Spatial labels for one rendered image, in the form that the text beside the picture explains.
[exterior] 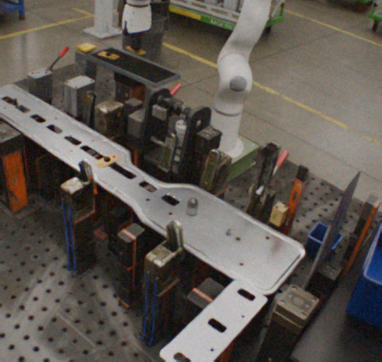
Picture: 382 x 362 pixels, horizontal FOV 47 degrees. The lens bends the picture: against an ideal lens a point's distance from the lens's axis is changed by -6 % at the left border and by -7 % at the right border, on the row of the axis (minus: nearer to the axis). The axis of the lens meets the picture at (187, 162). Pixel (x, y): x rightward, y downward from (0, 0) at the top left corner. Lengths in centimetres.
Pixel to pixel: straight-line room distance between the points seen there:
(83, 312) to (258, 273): 55
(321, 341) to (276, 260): 28
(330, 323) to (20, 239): 107
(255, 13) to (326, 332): 109
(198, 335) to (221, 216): 41
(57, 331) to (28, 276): 24
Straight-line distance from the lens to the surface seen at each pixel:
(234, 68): 168
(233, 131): 188
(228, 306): 109
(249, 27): 168
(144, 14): 167
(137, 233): 124
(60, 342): 137
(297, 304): 105
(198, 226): 126
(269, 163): 127
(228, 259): 119
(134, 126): 156
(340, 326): 109
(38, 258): 159
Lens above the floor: 185
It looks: 35 degrees down
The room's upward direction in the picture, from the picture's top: 7 degrees clockwise
